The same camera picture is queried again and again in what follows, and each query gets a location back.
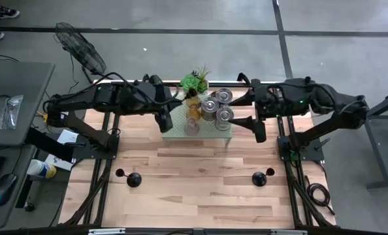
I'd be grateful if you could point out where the spiky artificial air plant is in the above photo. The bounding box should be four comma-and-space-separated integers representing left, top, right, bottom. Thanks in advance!
193, 63, 212, 82

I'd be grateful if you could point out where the pink glass candle holder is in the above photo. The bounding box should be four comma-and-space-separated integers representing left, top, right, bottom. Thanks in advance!
183, 116, 201, 137

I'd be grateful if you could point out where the yellow cable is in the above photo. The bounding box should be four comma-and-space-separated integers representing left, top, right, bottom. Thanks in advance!
36, 110, 55, 125

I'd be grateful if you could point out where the white wipes bottle yellow cap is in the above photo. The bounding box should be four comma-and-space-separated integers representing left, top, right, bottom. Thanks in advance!
26, 159, 58, 180

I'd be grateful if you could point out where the silver bracket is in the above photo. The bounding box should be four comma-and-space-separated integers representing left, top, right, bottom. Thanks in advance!
88, 228, 127, 235
271, 229, 308, 235

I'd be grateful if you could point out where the coiled black cable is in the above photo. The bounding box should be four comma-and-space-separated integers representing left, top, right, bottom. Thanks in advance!
306, 175, 336, 216

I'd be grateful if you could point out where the candle tin pale label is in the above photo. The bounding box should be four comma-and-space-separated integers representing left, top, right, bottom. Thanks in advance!
214, 106, 235, 133

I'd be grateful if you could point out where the grey side desk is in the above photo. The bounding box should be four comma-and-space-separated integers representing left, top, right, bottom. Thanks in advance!
0, 60, 56, 229

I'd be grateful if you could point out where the black aluminium table frame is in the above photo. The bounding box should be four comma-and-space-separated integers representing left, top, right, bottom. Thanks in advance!
58, 73, 337, 235

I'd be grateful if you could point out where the white paper sheet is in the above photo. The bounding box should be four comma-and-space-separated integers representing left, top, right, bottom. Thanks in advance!
44, 153, 75, 172
56, 129, 81, 145

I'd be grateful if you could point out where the clear plastic bag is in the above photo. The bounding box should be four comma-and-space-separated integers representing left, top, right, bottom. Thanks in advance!
0, 94, 25, 131

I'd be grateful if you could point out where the candle tin red heart label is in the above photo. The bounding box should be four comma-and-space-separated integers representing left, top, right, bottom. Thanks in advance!
201, 96, 221, 122

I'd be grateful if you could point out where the green artificial succulent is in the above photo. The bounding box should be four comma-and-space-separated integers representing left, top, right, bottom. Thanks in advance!
180, 73, 210, 95

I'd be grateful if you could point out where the black floor fan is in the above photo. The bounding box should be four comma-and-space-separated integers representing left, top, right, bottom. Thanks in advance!
52, 22, 108, 85

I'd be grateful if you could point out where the white geometric plant pot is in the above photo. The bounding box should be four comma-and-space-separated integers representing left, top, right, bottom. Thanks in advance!
182, 80, 210, 97

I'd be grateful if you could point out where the black computer mouse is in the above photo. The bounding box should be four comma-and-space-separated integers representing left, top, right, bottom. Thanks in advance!
0, 173, 19, 207

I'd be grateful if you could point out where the grey metal table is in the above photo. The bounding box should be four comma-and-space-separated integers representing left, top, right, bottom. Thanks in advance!
365, 89, 388, 191

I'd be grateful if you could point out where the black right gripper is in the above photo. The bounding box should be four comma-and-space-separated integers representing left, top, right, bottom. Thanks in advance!
228, 78, 282, 144

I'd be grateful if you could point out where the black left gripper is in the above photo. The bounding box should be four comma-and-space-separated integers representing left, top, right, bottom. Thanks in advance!
128, 74, 185, 133

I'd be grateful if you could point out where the candle tin brown label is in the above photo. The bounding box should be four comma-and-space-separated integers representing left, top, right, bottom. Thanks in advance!
214, 87, 234, 106

